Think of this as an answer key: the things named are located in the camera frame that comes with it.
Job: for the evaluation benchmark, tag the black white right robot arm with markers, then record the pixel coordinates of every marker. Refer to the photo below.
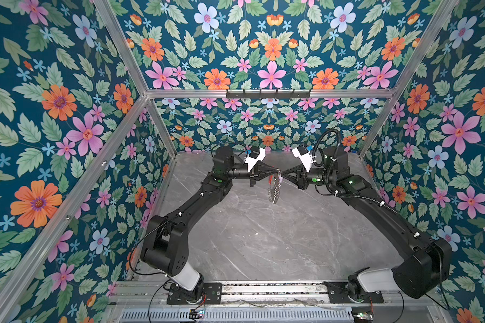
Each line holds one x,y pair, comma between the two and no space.
426,261

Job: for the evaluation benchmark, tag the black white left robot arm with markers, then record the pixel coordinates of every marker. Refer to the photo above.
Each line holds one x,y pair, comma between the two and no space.
166,244

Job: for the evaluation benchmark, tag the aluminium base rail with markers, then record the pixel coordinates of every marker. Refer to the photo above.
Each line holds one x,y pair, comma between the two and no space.
260,293

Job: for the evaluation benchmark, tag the white perforated cable duct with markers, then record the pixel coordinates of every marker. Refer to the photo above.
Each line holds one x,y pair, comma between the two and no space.
237,315

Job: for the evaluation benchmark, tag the red keyring with metal rings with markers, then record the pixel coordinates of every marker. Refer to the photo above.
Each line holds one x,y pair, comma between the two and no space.
275,182

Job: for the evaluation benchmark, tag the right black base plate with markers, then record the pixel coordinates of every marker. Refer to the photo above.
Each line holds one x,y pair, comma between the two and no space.
339,292

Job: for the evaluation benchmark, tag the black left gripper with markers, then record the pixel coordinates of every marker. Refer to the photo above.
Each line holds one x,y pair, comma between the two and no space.
256,175

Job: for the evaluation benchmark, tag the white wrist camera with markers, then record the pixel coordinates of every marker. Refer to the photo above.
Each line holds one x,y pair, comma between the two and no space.
305,156
253,156

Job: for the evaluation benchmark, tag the black hook rack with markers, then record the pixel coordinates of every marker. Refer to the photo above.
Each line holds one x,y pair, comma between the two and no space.
265,94

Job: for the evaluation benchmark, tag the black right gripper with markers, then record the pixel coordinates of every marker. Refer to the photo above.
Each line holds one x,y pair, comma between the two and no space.
302,177

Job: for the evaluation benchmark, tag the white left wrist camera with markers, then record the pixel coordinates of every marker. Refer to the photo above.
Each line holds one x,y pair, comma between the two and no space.
253,156

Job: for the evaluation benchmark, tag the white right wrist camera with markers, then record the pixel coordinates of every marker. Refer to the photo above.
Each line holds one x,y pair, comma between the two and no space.
305,156

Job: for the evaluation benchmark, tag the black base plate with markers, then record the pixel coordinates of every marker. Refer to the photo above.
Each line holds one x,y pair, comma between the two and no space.
339,292
204,293

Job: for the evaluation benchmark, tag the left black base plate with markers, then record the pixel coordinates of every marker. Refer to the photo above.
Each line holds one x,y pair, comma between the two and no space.
204,293

